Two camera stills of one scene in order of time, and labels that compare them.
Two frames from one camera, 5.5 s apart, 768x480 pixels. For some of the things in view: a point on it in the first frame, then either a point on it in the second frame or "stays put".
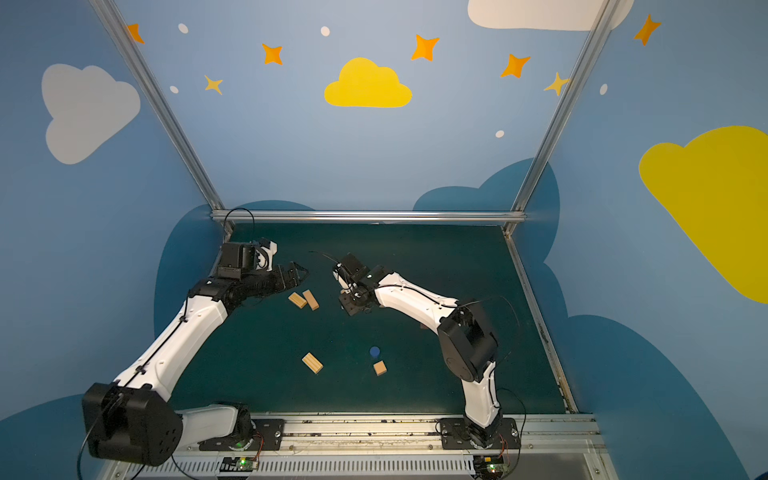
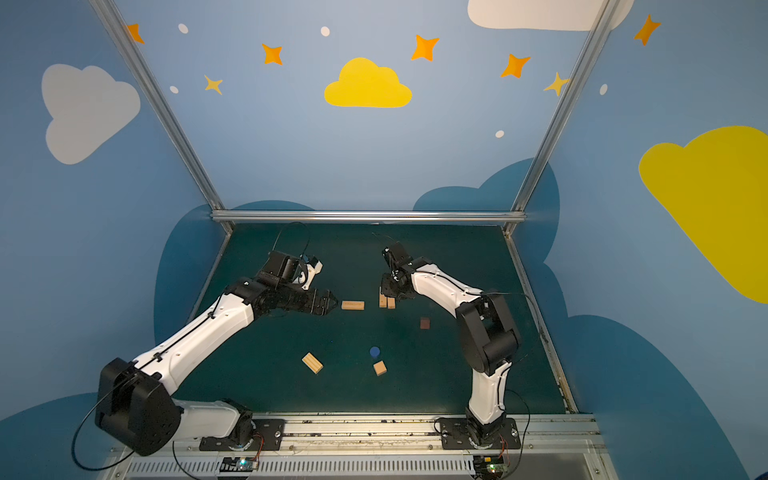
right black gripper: (354, 297) to (390, 282)
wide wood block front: (312, 363) stays put
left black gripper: (279, 279) to (294, 298)
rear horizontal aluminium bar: (366, 216) stays put
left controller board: (239, 464) stays put
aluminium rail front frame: (553, 447) stays put
